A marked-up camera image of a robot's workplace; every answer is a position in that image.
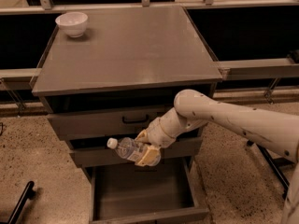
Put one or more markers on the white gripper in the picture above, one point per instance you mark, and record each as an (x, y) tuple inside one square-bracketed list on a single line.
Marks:
[(154, 133)]

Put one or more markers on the clear blue-label plastic bottle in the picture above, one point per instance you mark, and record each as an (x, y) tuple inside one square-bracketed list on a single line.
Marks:
[(127, 148)]

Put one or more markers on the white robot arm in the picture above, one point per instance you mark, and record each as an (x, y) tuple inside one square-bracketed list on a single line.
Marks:
[(278, 132)]

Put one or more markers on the top grey drawer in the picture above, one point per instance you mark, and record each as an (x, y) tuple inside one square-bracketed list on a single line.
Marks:
[(105, 122)]

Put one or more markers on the bottom grey open drawer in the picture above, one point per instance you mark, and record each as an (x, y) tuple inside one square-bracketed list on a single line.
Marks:
[(163, 194)]

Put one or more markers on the grey drawer cabinet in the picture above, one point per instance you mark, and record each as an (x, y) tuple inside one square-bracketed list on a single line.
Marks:
[(153, 51)]

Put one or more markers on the black base leg left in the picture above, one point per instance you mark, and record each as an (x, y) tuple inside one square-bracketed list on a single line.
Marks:
[(27, 194)]

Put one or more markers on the black base leg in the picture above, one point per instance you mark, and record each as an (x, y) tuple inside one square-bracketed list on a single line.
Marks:
[(276, 164), (27, 194)]

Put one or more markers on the black base leg right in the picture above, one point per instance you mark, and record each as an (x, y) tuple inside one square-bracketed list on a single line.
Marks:
[(276, 164)]

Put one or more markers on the white ceramic bowl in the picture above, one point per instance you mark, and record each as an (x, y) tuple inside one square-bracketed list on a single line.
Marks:
[(73, 24)]

